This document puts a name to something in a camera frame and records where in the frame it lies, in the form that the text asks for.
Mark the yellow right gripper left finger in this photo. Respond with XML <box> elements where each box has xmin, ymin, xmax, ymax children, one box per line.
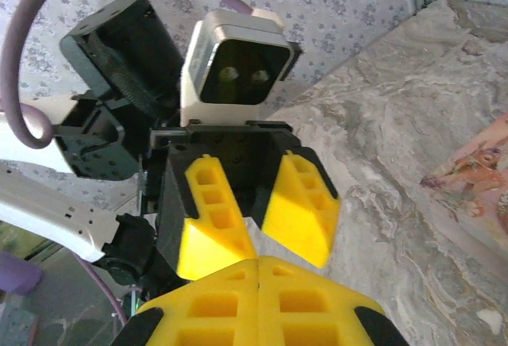
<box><xmin>113</xmin><ymin>256</ymin><xmax>260</xmax><ymax>346</ymax></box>

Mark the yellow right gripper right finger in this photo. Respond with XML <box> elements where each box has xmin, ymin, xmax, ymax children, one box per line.
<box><xmin>257</xmin><ymin>256</ymin><xmax>412</xmax><ymax>346</ymax></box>

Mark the left base controller board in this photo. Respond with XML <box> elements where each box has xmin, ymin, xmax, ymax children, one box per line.
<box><xmin>122</xmin><ymin>288</ymin><xmax>146</xmax><ymax>319</ymax></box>

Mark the pink illustrated mat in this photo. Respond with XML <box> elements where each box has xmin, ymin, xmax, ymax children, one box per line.
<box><xmin>419</xmin><ymin>111</ymin><xmax>508</xmax><ymax>246</ymax></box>

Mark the purple rounded object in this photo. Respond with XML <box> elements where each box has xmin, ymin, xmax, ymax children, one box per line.
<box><xmin>0</xmin><ymin>252</ymin><xmax>44</xmax><ymax>296</ymax></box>

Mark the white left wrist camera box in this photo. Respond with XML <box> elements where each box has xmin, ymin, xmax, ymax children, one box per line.
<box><xmin>180</xmin><ymin>8</ymin><xmax>303</xmax><ymax>125</ymax></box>

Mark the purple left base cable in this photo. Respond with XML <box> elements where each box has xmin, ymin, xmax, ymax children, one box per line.
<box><xmin>73</xmin><ymin>252</ymin><xmax>130</xmax><ymax>325</ymax></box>

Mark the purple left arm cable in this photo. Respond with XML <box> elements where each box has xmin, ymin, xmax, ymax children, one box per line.
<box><xmin>0</xmin><ymin>0</ymin><xmax>260</xmax><ymax>151</ymax></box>

